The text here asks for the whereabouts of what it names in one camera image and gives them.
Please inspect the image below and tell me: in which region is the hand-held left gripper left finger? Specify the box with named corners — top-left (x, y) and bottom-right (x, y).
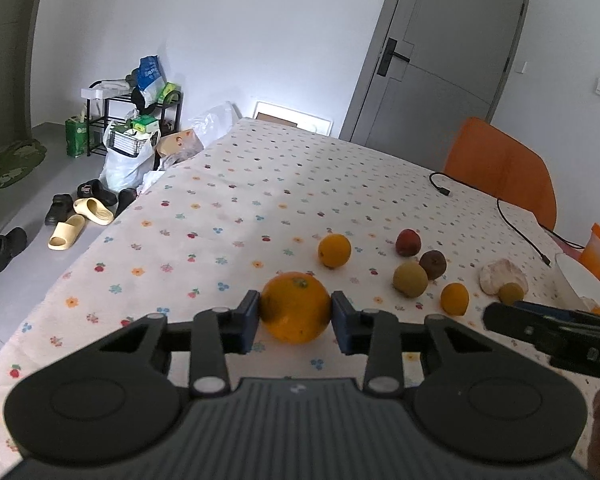
top-left (86, 290), bottom-right (261, 397)

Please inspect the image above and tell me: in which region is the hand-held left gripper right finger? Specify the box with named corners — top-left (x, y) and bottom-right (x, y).
top-left (330, 290), bottom-right (507, 397)

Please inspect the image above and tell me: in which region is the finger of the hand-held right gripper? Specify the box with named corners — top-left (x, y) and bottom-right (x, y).
top-left (482, 301), bottom-right (562, 357)
top-left (512, 300), bottom-right (600, 323)

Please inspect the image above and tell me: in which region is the small yellow-green citrus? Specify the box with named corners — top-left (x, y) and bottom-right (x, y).
top-left (498, 282), bottom-right (525, 306)

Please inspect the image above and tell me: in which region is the large orange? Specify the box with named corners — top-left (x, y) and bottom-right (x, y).
top-left (261, 271), bottom-right (332, 345)

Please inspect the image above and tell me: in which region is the medium orange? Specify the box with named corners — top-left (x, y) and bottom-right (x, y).
top-left (318, 233), bottom-right (352, 268)

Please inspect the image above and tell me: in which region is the red apple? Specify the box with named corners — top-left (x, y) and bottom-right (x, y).
top-left (395, 229), bottom-right (422, 257)

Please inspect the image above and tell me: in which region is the orange lidded jar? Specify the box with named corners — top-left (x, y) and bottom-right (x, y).
top-left (578, 223), bottom-right (600, 279)

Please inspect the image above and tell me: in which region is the green-brown pear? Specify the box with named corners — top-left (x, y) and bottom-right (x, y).
top-left (392, 260), bottom-right (429, 298)

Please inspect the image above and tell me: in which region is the brown round fruit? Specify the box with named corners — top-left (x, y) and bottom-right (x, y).
top-left (419, 250), bottom-right (447, 281)

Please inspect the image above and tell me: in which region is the floral tablecloth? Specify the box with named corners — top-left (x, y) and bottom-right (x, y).
top-left (0, 117), bottom-right (600, 480)

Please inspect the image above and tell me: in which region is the orange chair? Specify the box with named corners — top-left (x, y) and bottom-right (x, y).
top-left (443, 117), bottom-right (557, 231)

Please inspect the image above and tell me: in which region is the black slipper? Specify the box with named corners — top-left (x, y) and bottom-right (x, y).
top-left (76, 179), bottom-right (117, 206)
top-left (115, 188), bottom-right (138, 218)
top-left (45, 193), bottom-right (74, 226)

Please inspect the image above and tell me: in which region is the yellow slipper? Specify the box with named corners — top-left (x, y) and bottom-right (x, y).
top-left (48, 214), bottom-right (86, 251)
top-left (73, 198), bottom-right (115, 225)

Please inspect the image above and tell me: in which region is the brown paper bag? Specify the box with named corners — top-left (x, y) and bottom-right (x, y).
top-left (156, 129), bottom-right (204, 158)

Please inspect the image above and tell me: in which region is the white plastic bag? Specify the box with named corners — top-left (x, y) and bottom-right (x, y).
top-left (99, 120), bottom-right (161, 192)

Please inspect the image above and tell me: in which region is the clear plastic bag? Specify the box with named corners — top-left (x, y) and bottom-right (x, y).
top-left (187, 102), bottom-right (241, 148)

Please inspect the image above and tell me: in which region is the cardboard box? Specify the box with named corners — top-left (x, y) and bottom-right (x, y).
top-left (256, 112), bottom-right (298, 128)

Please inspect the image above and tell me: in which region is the black shelf rack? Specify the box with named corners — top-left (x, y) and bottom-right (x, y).
top-left (89, 79), bottom-right (184, 157)

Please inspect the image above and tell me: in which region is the green paper bag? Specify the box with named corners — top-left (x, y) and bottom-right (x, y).
top-left (65, 115), bottom-right (92, 157)

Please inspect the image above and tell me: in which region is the black shoe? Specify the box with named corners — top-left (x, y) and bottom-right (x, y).
top-left (0, 226), bottom-right (28, 274)

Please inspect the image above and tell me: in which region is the blue and white bag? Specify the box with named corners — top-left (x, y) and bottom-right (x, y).
top-left (136, 55), bottom-right (167, 106)

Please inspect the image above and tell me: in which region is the white foam box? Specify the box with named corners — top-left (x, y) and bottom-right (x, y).
top-left (81, 87), bottom-right (131, 100)

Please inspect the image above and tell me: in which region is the green rug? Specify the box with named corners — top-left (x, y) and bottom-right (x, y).
top-left (0, 140), bottom-right (47, 195)

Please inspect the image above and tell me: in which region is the dark grey door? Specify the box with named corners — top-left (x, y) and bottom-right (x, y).
top-left (0, 0), bottom-right (51, 133)

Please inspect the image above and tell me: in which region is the black cable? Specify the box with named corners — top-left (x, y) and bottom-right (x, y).
top-left (540, 224), bottom-right (586, 251)
top-left (429, 172), bottom-right (552, 267)

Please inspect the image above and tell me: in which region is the white picture frame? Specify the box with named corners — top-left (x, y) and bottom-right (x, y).
top-left (252, 101), bottom-right (334, 136)

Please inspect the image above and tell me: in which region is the black door lock handle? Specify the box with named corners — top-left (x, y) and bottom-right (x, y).
top-left (377, 37), bottom-right (412, 78)

